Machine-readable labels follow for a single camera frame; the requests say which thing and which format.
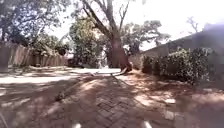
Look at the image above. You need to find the red brick path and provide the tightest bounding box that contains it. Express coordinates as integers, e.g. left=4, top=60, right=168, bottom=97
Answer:
left=33, top=74, right=181, bottom=128

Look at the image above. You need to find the green hedge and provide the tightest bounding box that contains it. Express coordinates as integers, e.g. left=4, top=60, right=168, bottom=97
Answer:
left=141, top=46, right=215, bottom=85

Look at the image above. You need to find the large forked tree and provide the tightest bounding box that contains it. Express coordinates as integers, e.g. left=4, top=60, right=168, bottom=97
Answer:
left=78, top=0, right=134, bottom=76

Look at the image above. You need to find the bare dirt ground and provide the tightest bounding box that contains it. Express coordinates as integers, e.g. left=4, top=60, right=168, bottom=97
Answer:
left=113, top=69, right=224, bottom=128

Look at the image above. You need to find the row of trees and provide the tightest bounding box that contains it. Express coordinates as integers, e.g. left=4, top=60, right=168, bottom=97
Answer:
left=0, top=0, right=172, bottom=70

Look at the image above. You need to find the building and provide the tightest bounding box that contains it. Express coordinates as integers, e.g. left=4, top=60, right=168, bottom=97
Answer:
left=128, top=23, right=224, bottom=81

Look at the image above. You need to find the wooden fence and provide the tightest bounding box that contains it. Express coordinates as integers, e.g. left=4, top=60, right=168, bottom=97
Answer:
left=0, top=41, right=70, bottom=70

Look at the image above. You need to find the pale paved road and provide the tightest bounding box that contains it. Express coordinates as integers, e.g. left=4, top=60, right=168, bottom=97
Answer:
left=0, top=65, right=122, bottom=128

